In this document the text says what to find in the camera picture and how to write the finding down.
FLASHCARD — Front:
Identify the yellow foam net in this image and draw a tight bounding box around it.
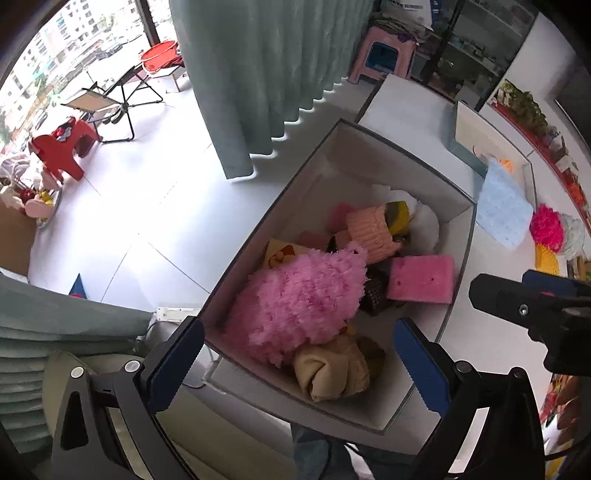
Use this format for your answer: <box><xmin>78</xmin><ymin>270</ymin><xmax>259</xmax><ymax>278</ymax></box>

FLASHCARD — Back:
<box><xmin>534</xmin><ymin>243</ymin><xmax>561</xmax><ymax>276</ymax></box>

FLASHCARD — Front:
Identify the brown cardboard box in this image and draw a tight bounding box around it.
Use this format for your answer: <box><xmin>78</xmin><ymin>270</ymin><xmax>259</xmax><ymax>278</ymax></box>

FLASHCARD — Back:
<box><xmin>0</xmin><ymin>200</ymin><xmax>38</xmax><ymax>273</ymax></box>

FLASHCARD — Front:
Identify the white power strip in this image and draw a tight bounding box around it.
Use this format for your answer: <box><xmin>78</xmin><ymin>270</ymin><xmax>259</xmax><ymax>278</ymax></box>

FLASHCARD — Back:
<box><xmin>154</xmin><ymin>305</ymin><xmax>201</xmax><ymax>324</ymax></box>

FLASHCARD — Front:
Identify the glass display cabinet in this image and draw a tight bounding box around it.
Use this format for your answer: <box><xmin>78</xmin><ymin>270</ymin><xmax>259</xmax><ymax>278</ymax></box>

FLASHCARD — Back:
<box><xmin>416</xmin><ymin>0</ymin><xmax>541</xmax><ymax>112</ymax></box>

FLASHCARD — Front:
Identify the person's leg in jeans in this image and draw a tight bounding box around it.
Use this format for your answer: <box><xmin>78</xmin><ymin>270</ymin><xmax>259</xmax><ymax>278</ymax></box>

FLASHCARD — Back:
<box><xmin>291</xmin><ymin>422</ymin><xmax>416</xmax><ymax>480</ymax></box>

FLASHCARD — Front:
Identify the green pleated curtain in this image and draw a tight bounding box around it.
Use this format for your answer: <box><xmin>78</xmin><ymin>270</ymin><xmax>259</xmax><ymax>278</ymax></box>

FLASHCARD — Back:
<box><xmin>168</xmin><ymin>0</ymin><xmax>376</xmax><ymax>180</ymax></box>
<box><xmin>0</xmin><ymin>272</ymin><xmax>155</xmax><ymax>430</ymax></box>

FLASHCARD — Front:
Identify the black folding chair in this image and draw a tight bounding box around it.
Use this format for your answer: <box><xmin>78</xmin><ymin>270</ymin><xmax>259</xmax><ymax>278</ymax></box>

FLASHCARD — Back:
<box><xmin>60</xmin><ymin>65</ymin><xmax>164</xmax><ymax>143</ymax></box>

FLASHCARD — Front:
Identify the shallow teal box lid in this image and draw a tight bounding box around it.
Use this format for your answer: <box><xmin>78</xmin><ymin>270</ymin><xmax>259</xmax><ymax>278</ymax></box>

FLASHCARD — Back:
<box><xmin>450</xmin><ymin>100</ymin><xmax>539</xmax><ymax>208</ymax></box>

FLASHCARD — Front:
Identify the pink plastic stool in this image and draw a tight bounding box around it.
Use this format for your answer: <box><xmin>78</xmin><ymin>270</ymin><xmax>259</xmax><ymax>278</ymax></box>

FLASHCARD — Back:
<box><xmin>347</xmin><ymin>25</ymin><xmax>419</xmax><ymax>85</ymax></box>

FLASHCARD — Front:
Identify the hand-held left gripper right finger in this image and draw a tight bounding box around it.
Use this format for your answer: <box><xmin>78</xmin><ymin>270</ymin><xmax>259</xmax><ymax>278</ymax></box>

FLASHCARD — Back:
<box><xmin>392</xmin><ymin>318</ymin><xmax>555</xmax><ymax>480</ymax></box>

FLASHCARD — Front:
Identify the purple and brown knitted holder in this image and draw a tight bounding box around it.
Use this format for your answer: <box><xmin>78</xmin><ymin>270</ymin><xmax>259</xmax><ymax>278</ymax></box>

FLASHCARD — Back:
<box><xmin>359</xmin><ymin>267</ymin><xmax>392</xmax><ymax>317</ymax></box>

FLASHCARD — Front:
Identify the black wall screen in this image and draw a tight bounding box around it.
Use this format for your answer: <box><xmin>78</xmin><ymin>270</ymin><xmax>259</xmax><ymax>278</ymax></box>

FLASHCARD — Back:
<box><xmin>554</xmin><ymin>60</ymin><xmax>591</xmax><ymax>139</ymax></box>

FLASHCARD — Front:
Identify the green potted plant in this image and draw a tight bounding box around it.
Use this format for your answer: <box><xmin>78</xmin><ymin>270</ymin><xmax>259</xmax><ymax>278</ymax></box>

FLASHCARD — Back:
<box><xmin>496</xmin><ymin>78</ymin><xmax>550</xmax><ymax>134</ymax></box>

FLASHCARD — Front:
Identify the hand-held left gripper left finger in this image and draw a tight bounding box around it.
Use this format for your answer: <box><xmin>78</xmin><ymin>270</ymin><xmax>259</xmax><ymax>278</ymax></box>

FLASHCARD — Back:
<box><xmin>51</xmin><ymin>315</ymin><xmax>206</xmax><ymax>480</ymax></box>

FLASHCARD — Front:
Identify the red plastic toy chair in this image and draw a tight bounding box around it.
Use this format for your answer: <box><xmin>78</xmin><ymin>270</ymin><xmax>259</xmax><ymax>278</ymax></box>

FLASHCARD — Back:
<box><xmin>28</xmin><ymin>116</ymin><xmax>103</xmax><ymax>182</ymax></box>

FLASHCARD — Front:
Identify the white wrap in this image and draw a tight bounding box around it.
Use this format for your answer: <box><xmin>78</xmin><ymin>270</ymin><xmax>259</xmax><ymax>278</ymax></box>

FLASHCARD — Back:
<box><xmin>372</xmin><ymin>184</ymin><xmax>440</xmax><ymax>254</ymax></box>

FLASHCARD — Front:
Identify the pink sponge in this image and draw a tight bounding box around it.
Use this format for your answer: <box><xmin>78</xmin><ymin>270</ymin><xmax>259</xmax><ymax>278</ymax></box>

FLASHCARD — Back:
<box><xmin>327</xmin><ymin>202</ymin><xmax>356</xmax><ymax>232</ymax></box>

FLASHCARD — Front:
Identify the magenta fluffy yarn ball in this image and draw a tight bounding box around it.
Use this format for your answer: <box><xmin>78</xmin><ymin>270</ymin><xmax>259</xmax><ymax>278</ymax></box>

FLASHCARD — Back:
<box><xmin>529</xmin><ymin>204</ymin><xmax>565</xmax><ymax>254</ymax></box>

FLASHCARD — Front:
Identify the red wall shelf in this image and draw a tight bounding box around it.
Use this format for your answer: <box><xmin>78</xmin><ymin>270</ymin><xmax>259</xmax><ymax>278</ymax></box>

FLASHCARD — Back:
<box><xmin>489</xmin><ymin>99</ymin><xmax>591</xmax><ymax>213</ymax></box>

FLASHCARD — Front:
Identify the beige cloth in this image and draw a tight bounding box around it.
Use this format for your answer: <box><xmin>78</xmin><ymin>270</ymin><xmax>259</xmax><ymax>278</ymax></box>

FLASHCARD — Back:
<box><xmin>293</xmin><ymin>335</ymin><xmax>386</xmax><ymax>403</ymax></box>

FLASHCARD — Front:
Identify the pink knitted roll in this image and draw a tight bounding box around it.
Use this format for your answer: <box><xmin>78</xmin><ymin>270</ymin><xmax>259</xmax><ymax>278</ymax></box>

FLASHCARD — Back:
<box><xmin>345</xmin><ymin>202</ymin><xmax>411</xmax><ymax>265</ymax></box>

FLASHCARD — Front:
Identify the pile of colourful snack packets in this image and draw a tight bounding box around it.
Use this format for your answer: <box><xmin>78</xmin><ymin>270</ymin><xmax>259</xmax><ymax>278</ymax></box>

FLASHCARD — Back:
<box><xmin>538</xmin><ymin>371</ymin><xmax>591</xmax><ymax>462</ymax></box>

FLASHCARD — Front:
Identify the white printed sack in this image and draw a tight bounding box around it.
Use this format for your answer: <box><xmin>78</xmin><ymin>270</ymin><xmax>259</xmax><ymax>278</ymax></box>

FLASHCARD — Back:
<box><xmin>381</xmin><ymin>0</ymin><xmax>435</xmax><ymax>31</ymax></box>

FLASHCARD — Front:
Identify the heap of plush toys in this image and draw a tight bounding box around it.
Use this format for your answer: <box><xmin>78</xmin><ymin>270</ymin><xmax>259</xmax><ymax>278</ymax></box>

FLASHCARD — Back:
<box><xmin>0</xmin><ymin>154</ymin><xmax>63</xmax><ymax>227</ymax></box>

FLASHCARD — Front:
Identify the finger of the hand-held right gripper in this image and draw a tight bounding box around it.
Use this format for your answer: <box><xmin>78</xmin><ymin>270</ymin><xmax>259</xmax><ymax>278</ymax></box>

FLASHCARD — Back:
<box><xmin>468</xmin><ymin>273</ymin><xmax>555</xmax><ymax>329</ymax></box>
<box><xmin>522</xmin><ymin>269</ymin><xmax>591</xmax><ymax>299</ymax></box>

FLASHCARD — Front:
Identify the pink fluffy cloth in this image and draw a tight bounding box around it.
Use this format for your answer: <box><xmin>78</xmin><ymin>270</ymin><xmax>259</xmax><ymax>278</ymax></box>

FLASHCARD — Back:
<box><xmin>222</xmin><ymin>242</ymin><xmax>369</xmax><ymax>367</ymax></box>

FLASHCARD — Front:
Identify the grey storage box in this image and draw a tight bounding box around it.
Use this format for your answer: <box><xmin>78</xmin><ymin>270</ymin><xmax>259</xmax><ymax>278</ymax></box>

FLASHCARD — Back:
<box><xmin>198</xmin><ymin>117</ymin><xmax>478</xmax><ymax>435</ymax></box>

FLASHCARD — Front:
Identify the yellow tissue packet bear print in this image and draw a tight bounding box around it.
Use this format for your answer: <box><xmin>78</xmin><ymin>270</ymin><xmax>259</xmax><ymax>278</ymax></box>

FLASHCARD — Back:
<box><xmin>264</xmin><ymin>237</ymin><xmax>310</xmax><ymax>271</ymax></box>

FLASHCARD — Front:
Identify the pale green bath puff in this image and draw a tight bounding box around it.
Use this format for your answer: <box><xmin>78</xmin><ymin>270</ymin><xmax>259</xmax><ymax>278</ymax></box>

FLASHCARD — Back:
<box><xmin>558</xmin><ymin>215</ymin><xmax>591</xmax><ymax>259</ymax></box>

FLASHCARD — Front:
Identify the thick pink foam block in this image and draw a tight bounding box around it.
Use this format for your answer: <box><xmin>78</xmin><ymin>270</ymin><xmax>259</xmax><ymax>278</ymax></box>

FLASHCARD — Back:
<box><xmin>387</xmin><ymin>255</ymin><xmax>455</xmax><ymax>304</ymax></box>

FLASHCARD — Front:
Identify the red plastic basin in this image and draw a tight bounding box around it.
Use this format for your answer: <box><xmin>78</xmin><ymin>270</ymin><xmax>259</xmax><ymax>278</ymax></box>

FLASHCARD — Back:
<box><xmin>140</xmin><ymin>40</ymin><xmax>185</xmax><ymax>73</ymax></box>

